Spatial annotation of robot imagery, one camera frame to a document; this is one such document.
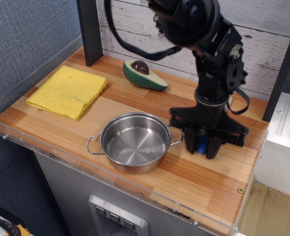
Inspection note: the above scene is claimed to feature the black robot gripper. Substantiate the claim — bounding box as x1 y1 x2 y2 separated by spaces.
170 102 249 159

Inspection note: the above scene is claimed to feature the blue handled metal fork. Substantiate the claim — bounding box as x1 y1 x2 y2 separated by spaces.
196 136 208 154

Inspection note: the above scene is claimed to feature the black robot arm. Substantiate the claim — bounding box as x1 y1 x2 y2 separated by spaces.
149 0 249 159

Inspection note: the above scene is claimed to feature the clear acrylic counter guard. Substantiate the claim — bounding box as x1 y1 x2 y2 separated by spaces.
0 41 267 236

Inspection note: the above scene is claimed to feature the stainless steel pot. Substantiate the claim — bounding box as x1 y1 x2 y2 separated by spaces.
86 112 184 174

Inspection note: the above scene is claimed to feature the white side cabinet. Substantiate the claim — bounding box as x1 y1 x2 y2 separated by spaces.
254 92 290 195

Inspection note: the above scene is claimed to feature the toy avocado half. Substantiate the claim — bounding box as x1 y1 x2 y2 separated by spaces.
123 60 168 91

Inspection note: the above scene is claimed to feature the silver dispenser button panel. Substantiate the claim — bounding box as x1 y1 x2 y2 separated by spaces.
89 195 149 236

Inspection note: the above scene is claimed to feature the grey toy fridge cabinet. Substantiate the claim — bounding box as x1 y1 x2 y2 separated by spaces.
35 153 210 236

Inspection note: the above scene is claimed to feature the yellow folded cloth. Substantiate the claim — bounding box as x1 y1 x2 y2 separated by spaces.
26 65 107 120

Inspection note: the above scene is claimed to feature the yellow object bottom left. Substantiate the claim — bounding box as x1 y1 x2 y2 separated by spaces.
18 225 31 236

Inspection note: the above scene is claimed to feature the black right vertical post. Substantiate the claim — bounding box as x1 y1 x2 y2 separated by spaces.
261 0 290 122

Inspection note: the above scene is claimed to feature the black vertical post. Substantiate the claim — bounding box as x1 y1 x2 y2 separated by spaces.
76 0 103 66
261 0 290 122

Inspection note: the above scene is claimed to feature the black left vertical post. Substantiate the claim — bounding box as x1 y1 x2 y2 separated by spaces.
76 0 103 66

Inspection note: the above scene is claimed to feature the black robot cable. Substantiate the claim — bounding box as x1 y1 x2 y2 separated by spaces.
104 0 182 61

